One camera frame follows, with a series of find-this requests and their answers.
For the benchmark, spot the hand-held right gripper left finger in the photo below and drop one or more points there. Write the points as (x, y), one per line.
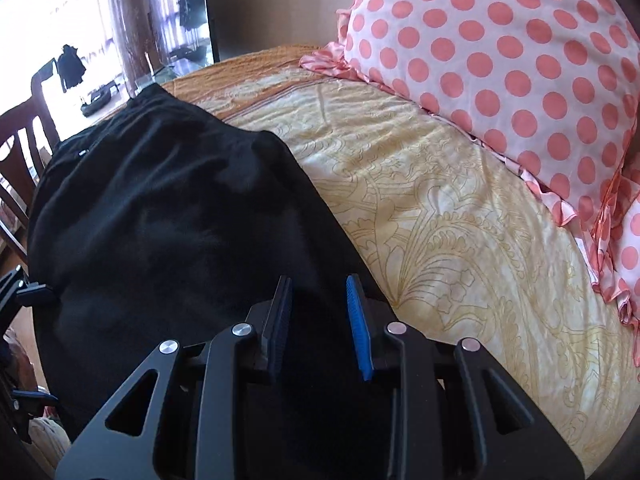
(280, 330)

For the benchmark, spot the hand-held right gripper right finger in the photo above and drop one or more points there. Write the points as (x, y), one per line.
(357, 330)

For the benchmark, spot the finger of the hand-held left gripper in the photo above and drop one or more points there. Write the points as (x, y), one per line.
(37, 397)
(35, 291)

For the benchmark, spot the black pants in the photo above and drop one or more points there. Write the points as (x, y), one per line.
(175, 210)

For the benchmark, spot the yellow patterned bedsheet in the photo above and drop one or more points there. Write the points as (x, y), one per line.
(450, 235)

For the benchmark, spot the dark wooden chair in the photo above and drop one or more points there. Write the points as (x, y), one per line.
(11, 127)

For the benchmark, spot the dark hanging garment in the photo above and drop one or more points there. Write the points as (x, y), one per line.
(70, 66)

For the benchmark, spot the large pink polka-dot pillow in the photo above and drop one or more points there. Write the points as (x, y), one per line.
(475, 60)

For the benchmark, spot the brown wooden post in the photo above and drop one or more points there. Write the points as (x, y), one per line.
(127, 25)

